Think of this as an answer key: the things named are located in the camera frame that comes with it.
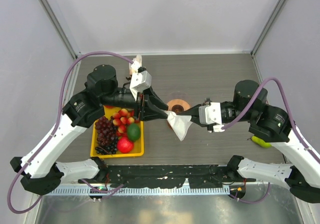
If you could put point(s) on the round wooden dripper stand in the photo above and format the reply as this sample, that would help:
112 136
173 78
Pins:
178 105

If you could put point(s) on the yellow plastic fruit tray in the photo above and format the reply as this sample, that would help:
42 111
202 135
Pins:
138 149

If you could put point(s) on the white perforated cable rail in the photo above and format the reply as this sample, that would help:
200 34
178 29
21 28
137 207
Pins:
185 190

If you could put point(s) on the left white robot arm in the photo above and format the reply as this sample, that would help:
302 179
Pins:
40 170

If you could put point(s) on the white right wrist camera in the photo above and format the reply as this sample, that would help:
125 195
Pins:
212 116

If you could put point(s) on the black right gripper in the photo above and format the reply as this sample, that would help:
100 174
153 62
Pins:
193 111

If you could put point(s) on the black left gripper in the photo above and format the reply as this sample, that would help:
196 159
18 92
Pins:
145 104

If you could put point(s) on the green lime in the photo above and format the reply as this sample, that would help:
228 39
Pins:
133 132

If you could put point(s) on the green pear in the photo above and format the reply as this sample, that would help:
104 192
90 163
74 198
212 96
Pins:
260 142

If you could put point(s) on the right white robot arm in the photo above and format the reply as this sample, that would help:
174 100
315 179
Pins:
274 125

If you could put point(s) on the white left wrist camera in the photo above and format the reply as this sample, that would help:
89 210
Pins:
140 81

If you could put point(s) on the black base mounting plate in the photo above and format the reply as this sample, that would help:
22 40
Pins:
199 176

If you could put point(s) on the red apple front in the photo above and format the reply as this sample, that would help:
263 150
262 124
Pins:
125 145

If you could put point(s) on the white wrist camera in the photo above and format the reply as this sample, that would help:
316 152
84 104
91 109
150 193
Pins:
140 81
212 116

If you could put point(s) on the dark purple grape bunch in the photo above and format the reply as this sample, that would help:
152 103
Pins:
106 139

